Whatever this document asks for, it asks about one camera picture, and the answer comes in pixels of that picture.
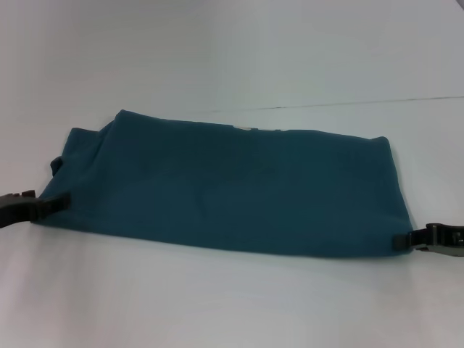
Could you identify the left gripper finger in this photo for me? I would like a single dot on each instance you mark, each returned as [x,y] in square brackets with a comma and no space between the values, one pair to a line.
[54,204]
[27,194]

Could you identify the teal blue shirt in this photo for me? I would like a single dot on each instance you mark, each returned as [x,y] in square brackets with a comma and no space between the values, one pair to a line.
[235,188]

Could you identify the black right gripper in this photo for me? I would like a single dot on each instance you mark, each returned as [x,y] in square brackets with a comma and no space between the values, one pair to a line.
[453,241]

